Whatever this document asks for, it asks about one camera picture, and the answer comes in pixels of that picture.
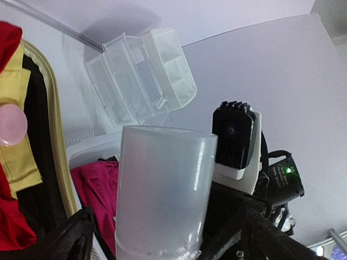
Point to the clear pink plastic bottle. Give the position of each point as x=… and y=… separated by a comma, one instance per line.
x=164, y=183

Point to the pale green hard-shell suitcase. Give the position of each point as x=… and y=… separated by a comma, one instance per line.
x=42, y=107

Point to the yellow folded garment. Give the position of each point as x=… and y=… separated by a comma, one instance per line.
x=17, y=159

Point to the pink round container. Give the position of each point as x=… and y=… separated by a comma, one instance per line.
x=14, y=125

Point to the magenta garment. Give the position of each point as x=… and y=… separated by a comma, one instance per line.
x=96, y=184

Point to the white plastic drawer organizer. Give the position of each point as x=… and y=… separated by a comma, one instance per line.
x=141, y=79

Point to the red folded garment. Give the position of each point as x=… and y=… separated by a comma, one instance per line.
x=15, y=231

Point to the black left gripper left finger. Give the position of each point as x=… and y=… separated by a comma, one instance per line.
x=71, y=240

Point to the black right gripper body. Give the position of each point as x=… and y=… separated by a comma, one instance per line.
x=272, y=189

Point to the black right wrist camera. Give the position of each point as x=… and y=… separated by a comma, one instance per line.
x=235, y=124

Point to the white perforated plastic basket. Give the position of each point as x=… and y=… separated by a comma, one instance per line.
x=84, y=147

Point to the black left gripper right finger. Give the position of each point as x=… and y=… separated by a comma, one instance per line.
x=259, y=239

